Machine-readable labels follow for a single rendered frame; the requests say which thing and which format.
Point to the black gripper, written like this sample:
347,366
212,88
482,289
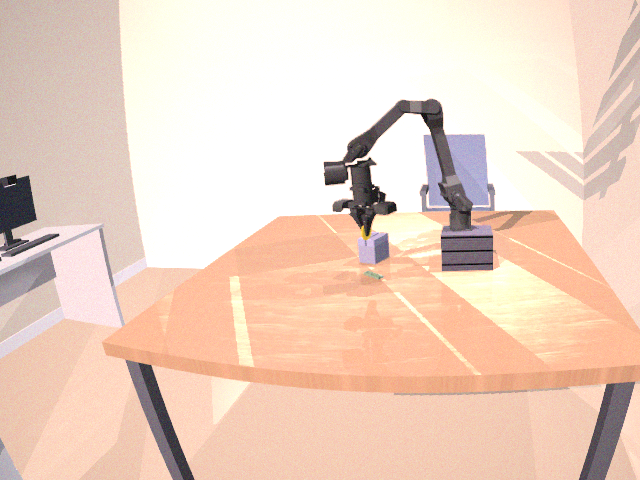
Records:
363,197

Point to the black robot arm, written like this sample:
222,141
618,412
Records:
336,173

